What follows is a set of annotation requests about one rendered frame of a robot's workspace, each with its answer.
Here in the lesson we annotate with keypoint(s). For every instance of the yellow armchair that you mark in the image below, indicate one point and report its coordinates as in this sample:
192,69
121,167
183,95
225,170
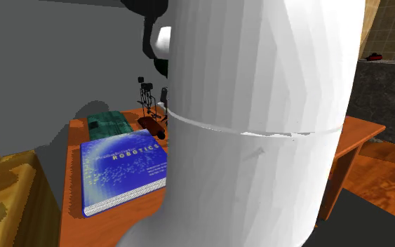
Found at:
9,198

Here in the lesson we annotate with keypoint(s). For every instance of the green patterned book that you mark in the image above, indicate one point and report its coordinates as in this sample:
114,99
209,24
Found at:
110,125

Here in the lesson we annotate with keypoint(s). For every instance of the dark red cylinder black cap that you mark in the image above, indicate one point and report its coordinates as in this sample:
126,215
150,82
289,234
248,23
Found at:
151,126

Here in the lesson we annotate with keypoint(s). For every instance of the dark grey robot stand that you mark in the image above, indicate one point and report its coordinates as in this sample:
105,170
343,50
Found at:
361,229

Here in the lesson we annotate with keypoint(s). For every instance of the dark stone kitchen counter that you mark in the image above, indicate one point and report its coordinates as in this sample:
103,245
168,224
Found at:
385,99

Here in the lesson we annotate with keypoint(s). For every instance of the blue hardcover book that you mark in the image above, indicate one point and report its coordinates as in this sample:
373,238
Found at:
122,171

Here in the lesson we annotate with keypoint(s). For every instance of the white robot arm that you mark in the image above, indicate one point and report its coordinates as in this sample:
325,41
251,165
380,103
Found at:
252,102

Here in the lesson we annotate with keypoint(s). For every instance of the orange wooden desk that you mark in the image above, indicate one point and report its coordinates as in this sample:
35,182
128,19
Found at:
75,227

